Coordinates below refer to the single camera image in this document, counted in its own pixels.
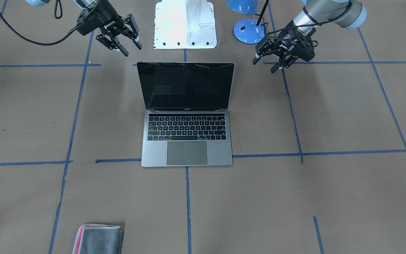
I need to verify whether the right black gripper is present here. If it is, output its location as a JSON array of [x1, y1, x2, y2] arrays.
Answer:
[[77, 1, 142, 57]]

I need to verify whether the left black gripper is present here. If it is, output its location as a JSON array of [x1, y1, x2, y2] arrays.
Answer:
[[252, 28, 315, 74]]

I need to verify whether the grey laptop computer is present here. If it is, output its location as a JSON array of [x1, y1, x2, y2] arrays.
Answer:
[[136, 62, 235, 167]]

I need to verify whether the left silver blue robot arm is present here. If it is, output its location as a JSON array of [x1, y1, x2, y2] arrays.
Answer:
[[252, 0, 368, 73]]

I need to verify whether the blue desk lamp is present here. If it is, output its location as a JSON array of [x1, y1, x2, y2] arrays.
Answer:
[[226, 0, 269, 44]]

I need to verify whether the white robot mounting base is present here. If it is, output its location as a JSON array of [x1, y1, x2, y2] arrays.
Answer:
[[153, 0, 217, 49]]

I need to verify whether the folded grey pink cloth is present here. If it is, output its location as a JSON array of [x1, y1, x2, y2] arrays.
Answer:
[[72, 224, 122, 254]]

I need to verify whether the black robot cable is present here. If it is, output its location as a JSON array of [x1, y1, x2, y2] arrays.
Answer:
[[0, 0, 80, 46]]

